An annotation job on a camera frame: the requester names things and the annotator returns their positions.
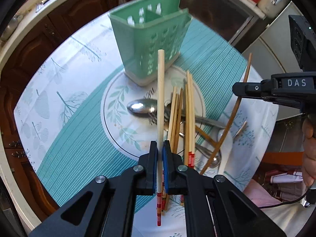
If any light wooden chopstick red end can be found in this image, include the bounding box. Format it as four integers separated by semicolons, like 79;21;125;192
156;49;165;226

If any dark brown wooden chopstick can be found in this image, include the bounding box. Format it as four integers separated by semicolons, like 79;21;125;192
200;53;253;175

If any black cable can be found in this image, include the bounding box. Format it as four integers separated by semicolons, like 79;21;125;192
258;189;309;209

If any wooden chopstick red band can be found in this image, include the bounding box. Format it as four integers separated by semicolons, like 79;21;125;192
185;70;193;167

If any teal leaf pattern tablecloth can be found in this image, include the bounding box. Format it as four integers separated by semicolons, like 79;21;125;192
14;13;278;236

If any green perforated utensil holder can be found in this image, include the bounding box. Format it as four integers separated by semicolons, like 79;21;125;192
109;0;192;86

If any person's right hand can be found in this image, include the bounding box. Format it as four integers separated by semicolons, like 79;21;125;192
302;118;316;187

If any white jar with clasp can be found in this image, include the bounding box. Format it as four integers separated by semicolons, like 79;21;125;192
258;0;289;18

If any plain bamboo chopstick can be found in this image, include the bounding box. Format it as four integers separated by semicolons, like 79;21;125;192
170;93;179;152
167;86;177;143

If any brown bamboo chopstick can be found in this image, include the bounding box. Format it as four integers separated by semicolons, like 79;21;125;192
173;88;183;153

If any steel spoon gold handle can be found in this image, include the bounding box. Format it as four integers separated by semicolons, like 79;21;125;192
126;99;158;115

